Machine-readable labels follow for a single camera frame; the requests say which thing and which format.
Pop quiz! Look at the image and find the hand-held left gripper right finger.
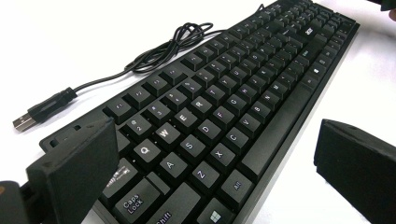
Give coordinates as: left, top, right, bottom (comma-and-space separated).
313, 119, 396, 224

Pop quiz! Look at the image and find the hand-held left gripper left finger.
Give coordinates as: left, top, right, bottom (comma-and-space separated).
26, 117, 120, 224

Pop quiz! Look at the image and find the black computer keyboard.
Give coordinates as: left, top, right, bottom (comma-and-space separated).
38, 0, 361, 224

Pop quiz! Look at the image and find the black keyboard cable with plug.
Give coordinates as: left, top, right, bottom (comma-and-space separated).
12, 3, 265, 133

